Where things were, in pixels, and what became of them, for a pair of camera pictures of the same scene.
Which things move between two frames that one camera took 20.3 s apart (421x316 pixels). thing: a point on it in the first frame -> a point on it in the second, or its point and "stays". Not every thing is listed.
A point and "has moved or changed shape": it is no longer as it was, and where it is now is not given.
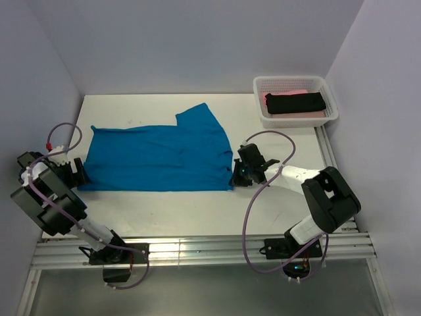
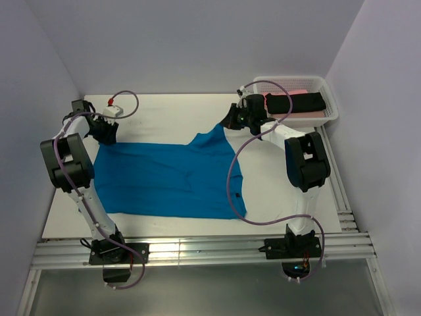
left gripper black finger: (81, 178) -> (109, 137)
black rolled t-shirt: (285, 103) stays
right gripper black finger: (240, 176) -> (233, 119)
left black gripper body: (64, 172) -> (101, 126)
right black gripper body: (249, 168) -> (247, 118)
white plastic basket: (268, 83) stays
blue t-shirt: (193, 155) has moved or changed shape
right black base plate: (281, 248) stays
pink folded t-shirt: (304, 114) stays
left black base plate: (112, 255) stays
